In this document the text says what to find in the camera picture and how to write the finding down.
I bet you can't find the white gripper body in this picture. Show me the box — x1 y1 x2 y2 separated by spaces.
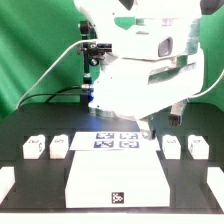
89 37 204 120

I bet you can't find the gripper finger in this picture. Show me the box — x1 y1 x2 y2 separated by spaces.
137 117 156 140
168 100 187 127

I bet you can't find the white square table top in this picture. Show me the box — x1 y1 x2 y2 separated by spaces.
65 150 170 208

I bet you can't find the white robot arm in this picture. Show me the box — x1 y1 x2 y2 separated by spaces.
74 0 224 139

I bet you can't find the paper sheet with AprilTags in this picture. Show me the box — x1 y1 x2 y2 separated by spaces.
70 131 160 151

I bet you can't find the black camera on stand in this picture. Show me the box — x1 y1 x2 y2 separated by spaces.
77 20 112 103

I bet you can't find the white obstacle bracket right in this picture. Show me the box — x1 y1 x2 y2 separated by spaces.
207 167 224 212

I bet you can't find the white obstacle bracket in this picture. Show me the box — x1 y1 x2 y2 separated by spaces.
207 167 224 212
0 167 15 204

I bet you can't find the grey camera cable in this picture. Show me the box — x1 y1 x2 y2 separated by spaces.
15 39 98 109

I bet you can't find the black cable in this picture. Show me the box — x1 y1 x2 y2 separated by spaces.
18 85 84 108

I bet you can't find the white obstacle bracket left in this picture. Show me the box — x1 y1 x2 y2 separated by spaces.
0 167 15 204

